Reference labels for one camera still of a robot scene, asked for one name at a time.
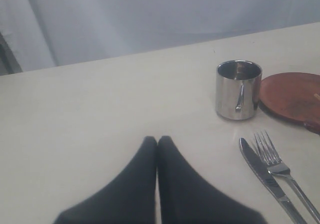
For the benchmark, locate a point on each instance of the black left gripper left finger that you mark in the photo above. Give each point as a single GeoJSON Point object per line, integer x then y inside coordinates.
{"type": "Point", "coordinates": [128, 199]}

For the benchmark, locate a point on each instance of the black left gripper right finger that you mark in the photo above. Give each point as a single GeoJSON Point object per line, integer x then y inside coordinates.
{"type": "Point", "coordinates": [187, 198]}

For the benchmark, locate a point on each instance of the silver table knife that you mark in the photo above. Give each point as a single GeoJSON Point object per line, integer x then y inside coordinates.
{"type": "Point", "coordinates": [260, 170]}

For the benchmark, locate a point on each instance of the silver metal fork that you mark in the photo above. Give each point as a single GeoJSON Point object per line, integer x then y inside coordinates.
{"type": "Point", "coordinates": [275, 166]}

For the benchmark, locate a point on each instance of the silver foil packet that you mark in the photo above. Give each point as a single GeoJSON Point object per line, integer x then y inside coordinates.
{"type": "Point", "coordinates": [237, 89]}

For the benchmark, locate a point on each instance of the red-brown wooden spoon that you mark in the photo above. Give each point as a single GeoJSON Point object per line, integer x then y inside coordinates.
{"type": "Point", "coordinates": [312, 126]}

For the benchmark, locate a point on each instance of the brown wooden plate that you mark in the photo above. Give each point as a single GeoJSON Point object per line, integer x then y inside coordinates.
{"type": "Point", "coordinates": [290, 96]}

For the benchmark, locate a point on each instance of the white backdrop curtain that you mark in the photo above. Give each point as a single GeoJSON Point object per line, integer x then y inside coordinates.
{"type": "Point", "coordinates": [49, 33]}

